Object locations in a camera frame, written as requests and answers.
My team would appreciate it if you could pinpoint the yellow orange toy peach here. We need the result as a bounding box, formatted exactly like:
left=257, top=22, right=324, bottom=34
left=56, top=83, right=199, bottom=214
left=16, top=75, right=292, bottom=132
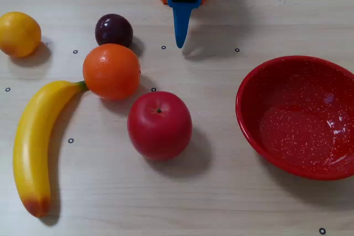
left=0, top=11, right=42, bottom=59

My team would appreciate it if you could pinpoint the dark purple toy plum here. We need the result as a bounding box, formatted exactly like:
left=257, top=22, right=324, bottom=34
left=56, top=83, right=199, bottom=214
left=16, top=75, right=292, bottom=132
left=95, top=13, right=134, bottom=48

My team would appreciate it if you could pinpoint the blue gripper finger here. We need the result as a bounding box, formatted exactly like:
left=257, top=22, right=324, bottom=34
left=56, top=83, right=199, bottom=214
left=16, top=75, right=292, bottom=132
left=165, top=0, right=206, bottom=49

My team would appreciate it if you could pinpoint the red speckled enamel bowl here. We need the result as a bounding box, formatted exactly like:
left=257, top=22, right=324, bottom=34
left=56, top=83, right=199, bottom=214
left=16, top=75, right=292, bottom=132
left=235, top=55, right=354, bottom=181

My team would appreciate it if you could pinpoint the toy orange fruit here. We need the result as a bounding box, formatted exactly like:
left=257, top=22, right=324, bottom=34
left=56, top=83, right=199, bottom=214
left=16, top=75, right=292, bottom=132
left=82, top=43, right=141, bottom=101

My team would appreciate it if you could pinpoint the red toy apple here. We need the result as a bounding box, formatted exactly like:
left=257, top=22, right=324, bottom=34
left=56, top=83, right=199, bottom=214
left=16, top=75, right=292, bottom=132
left=127, top=91, right=193, bottom=161

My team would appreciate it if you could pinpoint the yellow toy banana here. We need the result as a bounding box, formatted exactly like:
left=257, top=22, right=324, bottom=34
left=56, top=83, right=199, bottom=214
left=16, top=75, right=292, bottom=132
left=12, top=80, right=89, bottom=218

